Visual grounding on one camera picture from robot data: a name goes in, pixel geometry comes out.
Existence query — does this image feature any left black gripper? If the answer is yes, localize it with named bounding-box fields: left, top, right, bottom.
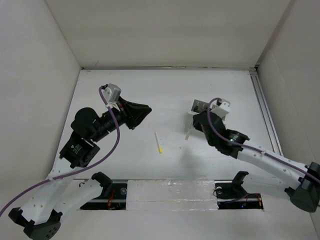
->
left=91, top=95, right=152, bottom=143

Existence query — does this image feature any orange cap black marker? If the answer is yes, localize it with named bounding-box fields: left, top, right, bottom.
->
left=193, top=105, right=200, bottom=113

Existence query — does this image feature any orange-yellow cap white pen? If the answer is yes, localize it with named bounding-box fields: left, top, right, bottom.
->
left=184, top=121, right=193, bottom=141

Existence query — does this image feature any yellow cap white pen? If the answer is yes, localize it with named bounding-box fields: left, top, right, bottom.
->
left=154, top=131, right=163, bottom=154

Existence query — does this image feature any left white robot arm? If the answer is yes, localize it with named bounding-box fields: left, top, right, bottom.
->
left=8, top=97, right=152, bottom=240

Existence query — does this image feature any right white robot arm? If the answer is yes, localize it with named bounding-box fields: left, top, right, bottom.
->
left=192, top=110, right=320, bottom=213

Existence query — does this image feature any white slotted desk organizer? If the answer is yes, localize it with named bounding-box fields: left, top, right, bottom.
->
left=188, top=99, right=231, bottom=127

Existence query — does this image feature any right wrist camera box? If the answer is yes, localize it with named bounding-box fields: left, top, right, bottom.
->
left=210, top=99, right=231, bottom=120

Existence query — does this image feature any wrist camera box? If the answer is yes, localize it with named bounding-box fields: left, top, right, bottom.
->
left=210, top=99, right=231, bottom=120
left=99, top=83, right=122, bottom=105

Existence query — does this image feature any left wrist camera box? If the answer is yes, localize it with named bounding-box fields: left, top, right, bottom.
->
left=99, top=83, right=122, bottom=105

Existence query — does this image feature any aluminium rail right side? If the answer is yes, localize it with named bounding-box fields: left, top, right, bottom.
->
left=249, top=68, right=283, bottom=156

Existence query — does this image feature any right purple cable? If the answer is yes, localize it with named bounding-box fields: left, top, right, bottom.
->
left=207, top=97, right=320, bottom=182

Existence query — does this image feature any purple cable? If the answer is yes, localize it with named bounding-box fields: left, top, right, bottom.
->
left=207, top=97, right=320, bottom=182
left=0, top=85, right=121, bottom=216

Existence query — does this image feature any front metal rail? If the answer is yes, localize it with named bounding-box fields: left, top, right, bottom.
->
left=81, top=180, right=264, bottom=212

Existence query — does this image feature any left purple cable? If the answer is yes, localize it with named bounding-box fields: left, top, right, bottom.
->
left=0, top=85, right=121, bottom=216

